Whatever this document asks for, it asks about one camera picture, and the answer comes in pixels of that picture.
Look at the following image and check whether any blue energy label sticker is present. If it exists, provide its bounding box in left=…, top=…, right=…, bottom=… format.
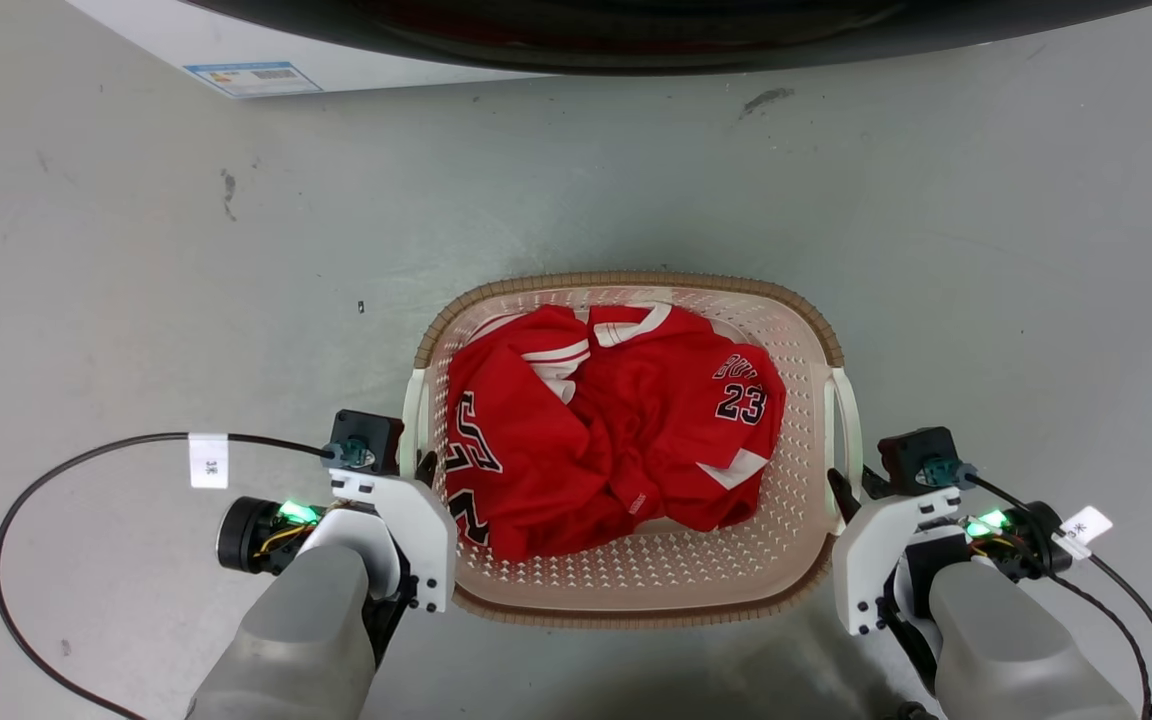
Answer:
left=182, top=61, right=324, bottom=99

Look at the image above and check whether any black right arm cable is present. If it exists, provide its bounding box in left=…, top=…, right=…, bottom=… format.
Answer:
left=964, top=473, right=1152, bottom=720

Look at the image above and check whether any red basketball jersey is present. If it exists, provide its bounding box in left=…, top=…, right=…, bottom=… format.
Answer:
left=445, top=304, right=788, bottom=564

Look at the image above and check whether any white left cable tag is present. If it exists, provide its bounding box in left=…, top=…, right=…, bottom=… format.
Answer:
left=188, top=432, right=230, bottom=490

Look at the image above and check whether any beige plastic laundry basket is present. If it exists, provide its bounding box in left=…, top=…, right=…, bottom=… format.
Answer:
left=401, top=271, right=864, bottom=630

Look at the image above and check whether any white right cable tag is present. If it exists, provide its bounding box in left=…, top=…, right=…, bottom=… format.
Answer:
left=1053, top=505, right=1114, bottom=560

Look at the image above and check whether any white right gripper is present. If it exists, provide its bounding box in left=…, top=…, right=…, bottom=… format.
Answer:
left=827, top=464, right=969, bottom=693

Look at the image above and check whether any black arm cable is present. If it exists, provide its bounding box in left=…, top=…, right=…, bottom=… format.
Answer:
left=0, top=431, right=337, bottom=720
left=964, top=473, right=1152, bottom=720

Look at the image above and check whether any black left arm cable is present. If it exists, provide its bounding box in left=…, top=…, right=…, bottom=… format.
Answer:
left=0, top=431, right=337, bottom=720

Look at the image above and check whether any white cable tag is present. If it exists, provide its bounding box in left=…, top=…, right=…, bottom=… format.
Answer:
left=188, top=432, right=230, bottom=490
left=1053, top=505, right=1114, bottom=560

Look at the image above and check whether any white washing machine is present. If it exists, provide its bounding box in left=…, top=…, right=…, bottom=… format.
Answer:
left=66, top=0, right=557, bottom=99

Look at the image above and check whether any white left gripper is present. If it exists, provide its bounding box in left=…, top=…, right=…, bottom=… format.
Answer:
left=298, top=451, right=458, bottom=661

